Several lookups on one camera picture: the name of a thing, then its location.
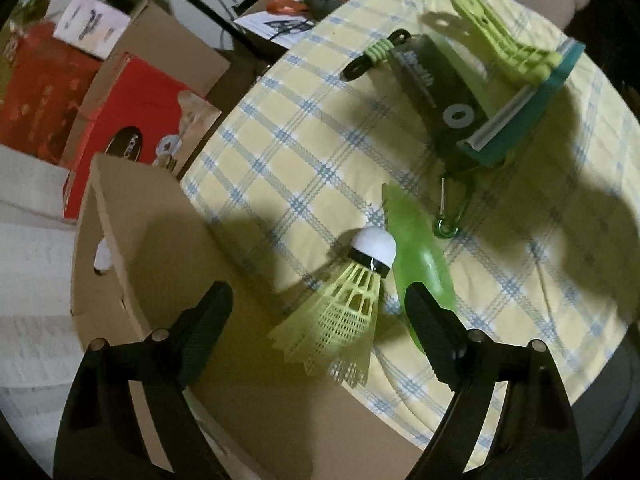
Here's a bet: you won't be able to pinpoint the yellow-green plastic shuttlecock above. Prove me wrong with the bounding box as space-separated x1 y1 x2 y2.
269 226 397 388

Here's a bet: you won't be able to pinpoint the teal bar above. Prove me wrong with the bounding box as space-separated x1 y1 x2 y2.
458 38 585 167

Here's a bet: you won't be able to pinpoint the dark resistance band pouch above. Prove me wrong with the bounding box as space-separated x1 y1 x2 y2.
387 34 490 174

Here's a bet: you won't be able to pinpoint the lime green plastic clip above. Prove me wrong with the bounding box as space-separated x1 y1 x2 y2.
450 0 563 86

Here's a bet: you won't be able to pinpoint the open brown cardboard box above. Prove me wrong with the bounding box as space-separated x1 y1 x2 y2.
70 154 420 479

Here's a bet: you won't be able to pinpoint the red printed product box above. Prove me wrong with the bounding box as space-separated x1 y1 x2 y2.
62 52 222 221

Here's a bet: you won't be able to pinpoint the yellow blue plaid tablecloth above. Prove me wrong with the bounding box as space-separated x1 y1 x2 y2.
179 0 640 473

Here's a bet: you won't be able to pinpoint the red gift bag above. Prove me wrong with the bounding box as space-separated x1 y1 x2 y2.
1 21 102 165

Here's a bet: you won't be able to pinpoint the large brown cardboard box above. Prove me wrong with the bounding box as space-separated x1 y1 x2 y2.
60 0 230 169

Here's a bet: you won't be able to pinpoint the white pink small box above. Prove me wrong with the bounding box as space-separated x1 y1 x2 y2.
53 0 131 61

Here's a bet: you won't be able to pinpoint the white printed paper sheet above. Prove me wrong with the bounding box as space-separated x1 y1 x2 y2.
234 11 316 49

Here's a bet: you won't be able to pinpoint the black green ribbed handle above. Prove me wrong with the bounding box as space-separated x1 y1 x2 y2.
341 28 412 81

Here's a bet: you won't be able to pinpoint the orange handled scissors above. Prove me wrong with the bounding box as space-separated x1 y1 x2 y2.
266 0 309 16

